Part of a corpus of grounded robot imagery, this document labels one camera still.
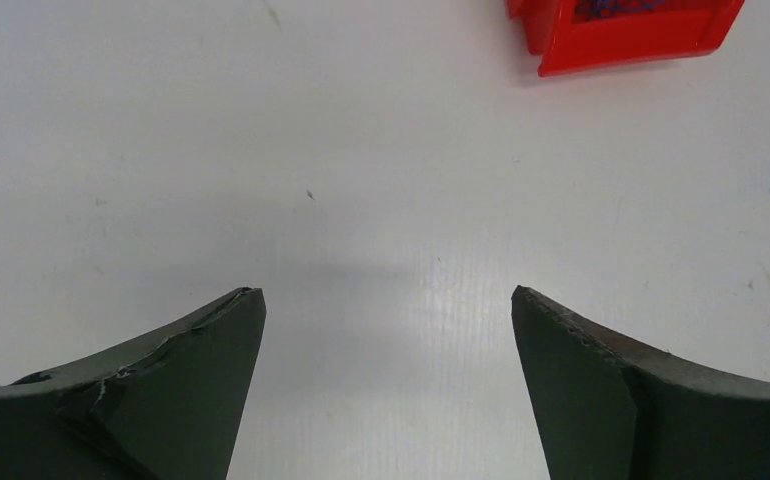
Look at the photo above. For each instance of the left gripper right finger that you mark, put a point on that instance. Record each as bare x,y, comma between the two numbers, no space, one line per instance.
608,406

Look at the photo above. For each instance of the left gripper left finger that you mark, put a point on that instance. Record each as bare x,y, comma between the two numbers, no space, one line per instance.
164,405

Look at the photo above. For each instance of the red plastic bin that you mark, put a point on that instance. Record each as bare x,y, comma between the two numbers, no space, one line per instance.
574,36

